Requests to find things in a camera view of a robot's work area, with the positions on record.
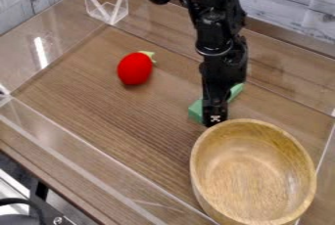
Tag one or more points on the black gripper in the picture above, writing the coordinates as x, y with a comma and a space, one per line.
222, 73

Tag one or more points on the clear acrylic tray wall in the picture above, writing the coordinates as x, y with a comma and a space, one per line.
111, 148

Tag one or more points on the clear acrylic corner bracket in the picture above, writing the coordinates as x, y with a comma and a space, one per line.
108, 12

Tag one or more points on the red plush strawberry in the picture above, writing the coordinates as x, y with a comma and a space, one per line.
135, 68

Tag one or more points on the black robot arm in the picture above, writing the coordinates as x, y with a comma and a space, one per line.
219, 20

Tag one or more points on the green rectangular block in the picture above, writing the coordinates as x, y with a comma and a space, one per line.
195, 108

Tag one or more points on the light wooden bowl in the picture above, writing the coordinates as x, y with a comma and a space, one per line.
253, 174

